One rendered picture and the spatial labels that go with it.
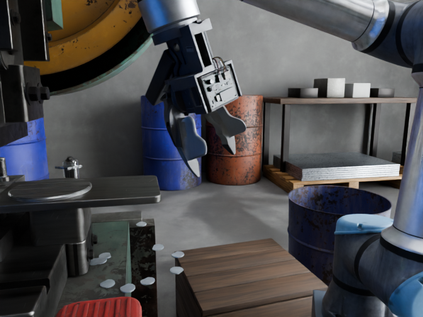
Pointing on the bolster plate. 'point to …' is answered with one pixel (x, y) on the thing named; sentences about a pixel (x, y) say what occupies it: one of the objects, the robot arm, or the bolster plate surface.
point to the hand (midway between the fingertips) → (211, 158)
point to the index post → (71, 169)
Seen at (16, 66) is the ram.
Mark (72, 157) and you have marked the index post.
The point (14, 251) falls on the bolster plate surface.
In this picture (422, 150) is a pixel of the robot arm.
